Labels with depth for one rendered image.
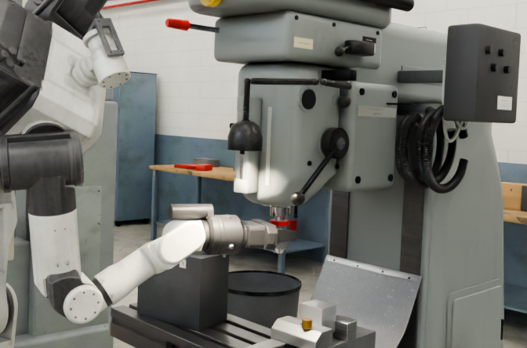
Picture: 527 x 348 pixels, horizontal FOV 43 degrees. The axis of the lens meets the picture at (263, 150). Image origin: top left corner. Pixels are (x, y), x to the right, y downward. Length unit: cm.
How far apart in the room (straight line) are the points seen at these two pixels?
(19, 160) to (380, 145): 83
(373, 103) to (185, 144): 715
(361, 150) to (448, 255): 40
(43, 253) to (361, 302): 88
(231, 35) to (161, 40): 772
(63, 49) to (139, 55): 814
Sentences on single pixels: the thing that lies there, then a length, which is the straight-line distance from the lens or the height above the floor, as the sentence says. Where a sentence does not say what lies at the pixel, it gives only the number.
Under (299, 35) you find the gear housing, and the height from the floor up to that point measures 168.
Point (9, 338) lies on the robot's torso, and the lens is 183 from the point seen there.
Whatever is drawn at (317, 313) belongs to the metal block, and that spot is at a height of 109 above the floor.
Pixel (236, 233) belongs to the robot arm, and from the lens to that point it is 148.
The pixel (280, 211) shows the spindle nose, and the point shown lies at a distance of 154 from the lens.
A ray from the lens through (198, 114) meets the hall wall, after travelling 849.
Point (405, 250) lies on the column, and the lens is 180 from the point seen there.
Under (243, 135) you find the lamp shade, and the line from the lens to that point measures 134.
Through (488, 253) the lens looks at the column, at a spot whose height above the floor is 115.
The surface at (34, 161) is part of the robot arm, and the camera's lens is 130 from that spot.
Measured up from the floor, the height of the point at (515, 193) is 101.
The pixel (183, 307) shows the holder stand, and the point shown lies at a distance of 178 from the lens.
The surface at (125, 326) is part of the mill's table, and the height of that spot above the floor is 92.
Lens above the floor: 151
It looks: 3 degrees down
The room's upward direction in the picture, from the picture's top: 2 degrees clockwise
